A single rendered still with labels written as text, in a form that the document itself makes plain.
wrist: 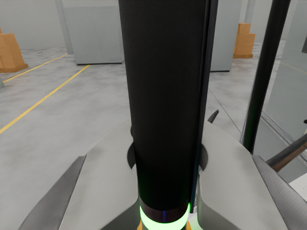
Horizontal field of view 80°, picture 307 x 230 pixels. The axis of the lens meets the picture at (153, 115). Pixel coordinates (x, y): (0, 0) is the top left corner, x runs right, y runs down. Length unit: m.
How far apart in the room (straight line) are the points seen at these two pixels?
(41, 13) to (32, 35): 1.51
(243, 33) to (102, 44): 5.31
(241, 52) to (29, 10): 11.87
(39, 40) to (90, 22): 7.27
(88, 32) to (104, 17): 0.81
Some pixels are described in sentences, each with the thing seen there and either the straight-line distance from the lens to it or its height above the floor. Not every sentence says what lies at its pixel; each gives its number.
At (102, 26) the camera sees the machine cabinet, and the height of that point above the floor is 1.34.
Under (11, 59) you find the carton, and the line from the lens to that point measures 8.35.
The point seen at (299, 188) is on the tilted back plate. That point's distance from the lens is 0.61.
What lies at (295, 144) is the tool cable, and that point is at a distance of 0.33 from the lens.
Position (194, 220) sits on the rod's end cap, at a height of 1.46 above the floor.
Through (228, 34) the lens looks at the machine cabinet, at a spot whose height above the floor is 1.06.
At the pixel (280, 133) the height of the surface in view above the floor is 0.99.
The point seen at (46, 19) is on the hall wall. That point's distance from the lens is 13.93.
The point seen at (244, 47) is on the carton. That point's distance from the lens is 8.44.
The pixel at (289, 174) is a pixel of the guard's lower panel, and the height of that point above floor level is 0.83.
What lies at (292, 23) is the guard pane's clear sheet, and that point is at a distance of 1.35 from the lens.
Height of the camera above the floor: 1.63
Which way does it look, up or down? 29 degrees down
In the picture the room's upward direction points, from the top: 2 degrees counter-clockwise
